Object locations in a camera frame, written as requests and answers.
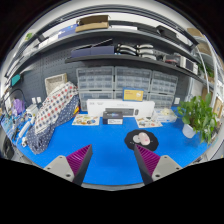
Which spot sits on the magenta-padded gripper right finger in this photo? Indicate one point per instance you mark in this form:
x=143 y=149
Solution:
x=165 y=165

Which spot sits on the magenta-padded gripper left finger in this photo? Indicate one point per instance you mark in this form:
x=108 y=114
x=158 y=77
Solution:
x=59 y=165

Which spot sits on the pink computer mouse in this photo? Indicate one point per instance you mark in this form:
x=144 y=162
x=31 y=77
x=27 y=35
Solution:
x=144 y=138

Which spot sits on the black flower-shaped mouse pad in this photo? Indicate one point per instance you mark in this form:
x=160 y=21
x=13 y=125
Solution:
x=130 y=145

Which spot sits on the navy white-dotted cloth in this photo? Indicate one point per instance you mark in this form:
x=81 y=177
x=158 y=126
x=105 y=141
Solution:
x=41 y=140

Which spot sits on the colourful sticker sheet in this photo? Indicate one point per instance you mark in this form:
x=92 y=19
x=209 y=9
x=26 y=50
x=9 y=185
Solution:
x=148 y=123
x=85 y=120

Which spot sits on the white blue tissue box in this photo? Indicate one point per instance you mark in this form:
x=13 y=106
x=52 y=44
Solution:
x=166 y=116

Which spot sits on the green potted plant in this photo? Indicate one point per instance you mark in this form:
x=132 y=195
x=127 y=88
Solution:
x=196 y=115

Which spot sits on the red blue checkered cloth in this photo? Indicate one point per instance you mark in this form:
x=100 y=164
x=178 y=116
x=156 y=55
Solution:
x=55 y=103

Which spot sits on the white keyboard box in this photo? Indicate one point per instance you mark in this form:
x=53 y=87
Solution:
x=95 y=106

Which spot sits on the small black box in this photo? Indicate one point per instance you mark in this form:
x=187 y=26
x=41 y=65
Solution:
x=112 y=117

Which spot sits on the purple plastic object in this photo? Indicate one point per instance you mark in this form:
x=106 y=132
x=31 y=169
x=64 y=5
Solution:
x=19 y=106

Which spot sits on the yellow card with blue border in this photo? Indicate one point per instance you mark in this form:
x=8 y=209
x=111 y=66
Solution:
x=133 y=94

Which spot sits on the white woven basket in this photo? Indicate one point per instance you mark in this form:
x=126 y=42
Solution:
x=55 y=83

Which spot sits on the white wall socket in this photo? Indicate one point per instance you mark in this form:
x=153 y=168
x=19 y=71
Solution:
x=177 y=100

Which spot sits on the dark wall shelf unit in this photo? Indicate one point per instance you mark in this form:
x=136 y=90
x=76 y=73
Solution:
x=110 y=58

